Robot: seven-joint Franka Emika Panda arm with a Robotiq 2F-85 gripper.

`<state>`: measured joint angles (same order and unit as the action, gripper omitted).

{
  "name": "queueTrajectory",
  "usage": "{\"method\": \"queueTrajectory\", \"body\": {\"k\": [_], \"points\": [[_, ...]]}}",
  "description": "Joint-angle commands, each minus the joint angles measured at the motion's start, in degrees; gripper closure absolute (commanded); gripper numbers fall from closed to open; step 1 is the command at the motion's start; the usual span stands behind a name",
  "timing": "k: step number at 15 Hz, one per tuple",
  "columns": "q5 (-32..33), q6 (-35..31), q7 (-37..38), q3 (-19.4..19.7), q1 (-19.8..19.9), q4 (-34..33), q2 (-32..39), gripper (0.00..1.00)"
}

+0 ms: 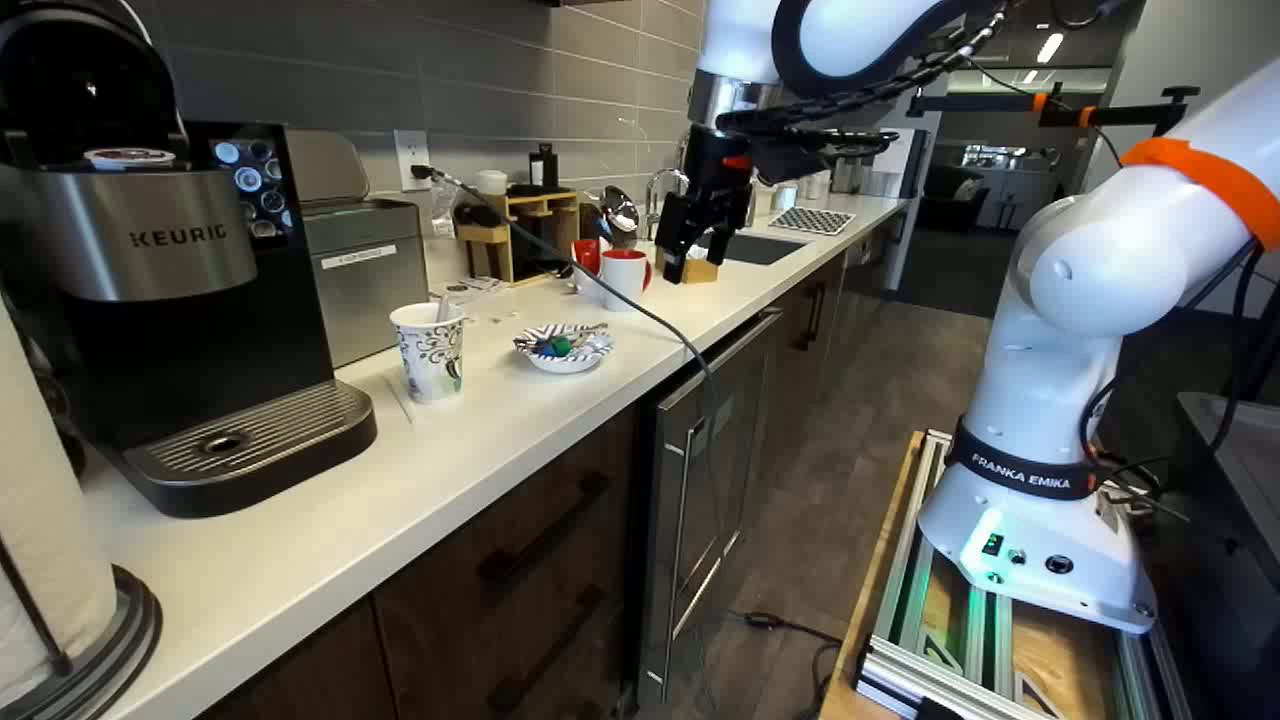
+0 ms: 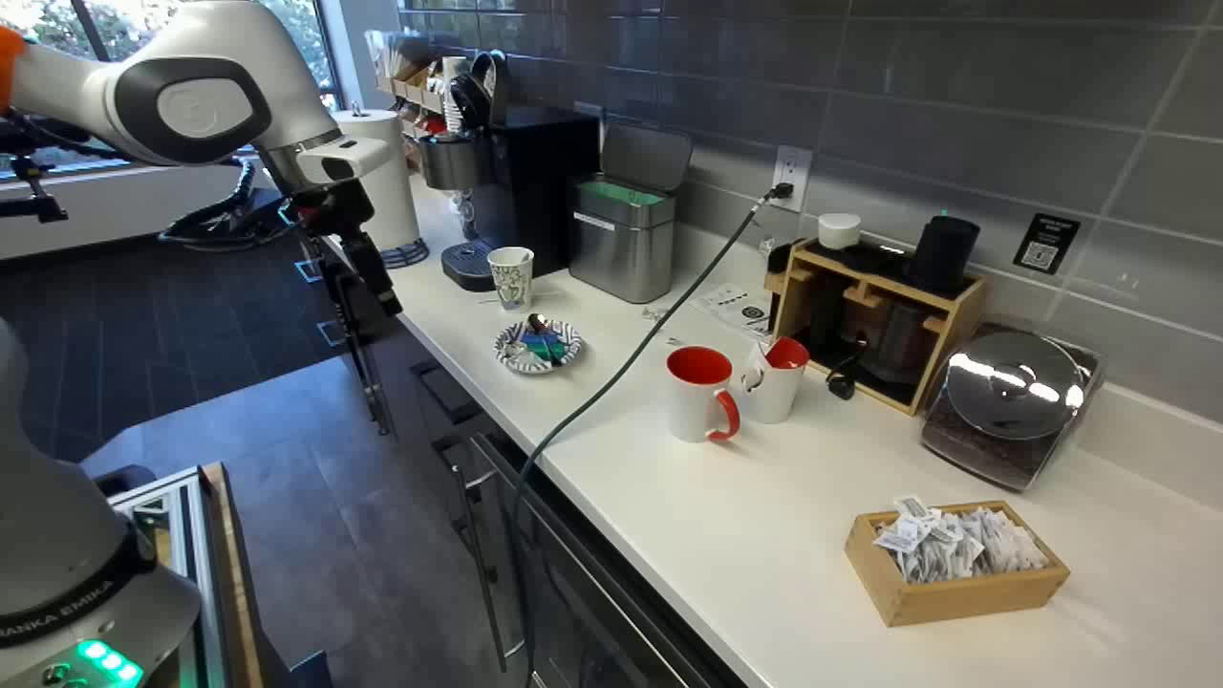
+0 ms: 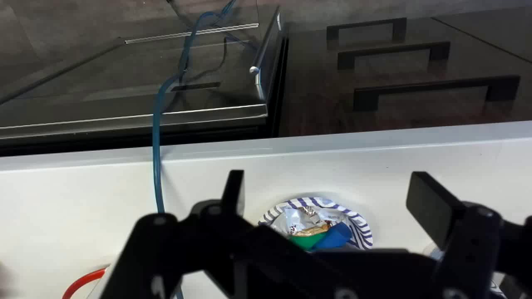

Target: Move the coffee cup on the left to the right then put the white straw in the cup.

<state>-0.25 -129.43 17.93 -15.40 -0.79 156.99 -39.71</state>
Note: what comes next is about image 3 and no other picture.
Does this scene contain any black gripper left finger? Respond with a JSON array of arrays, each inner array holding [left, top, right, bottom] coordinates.
[[98, 170, 311, 299]]

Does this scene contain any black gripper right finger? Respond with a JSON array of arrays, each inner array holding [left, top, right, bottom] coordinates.
[[406, 171, 532, 299]]

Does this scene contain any blue patterned paper plate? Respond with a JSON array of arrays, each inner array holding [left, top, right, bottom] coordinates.
[[260, 196, 374, 251]]

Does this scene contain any dark drawer cabinet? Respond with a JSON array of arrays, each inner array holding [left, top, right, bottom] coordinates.
[[280, 7, 532, 136]]

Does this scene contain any orange cable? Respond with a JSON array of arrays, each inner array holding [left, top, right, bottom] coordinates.
[[62, 266, 108, 299]]

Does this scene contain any blue green power cable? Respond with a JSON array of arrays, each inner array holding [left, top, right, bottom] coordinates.
[[150, 0, 240, 216]]

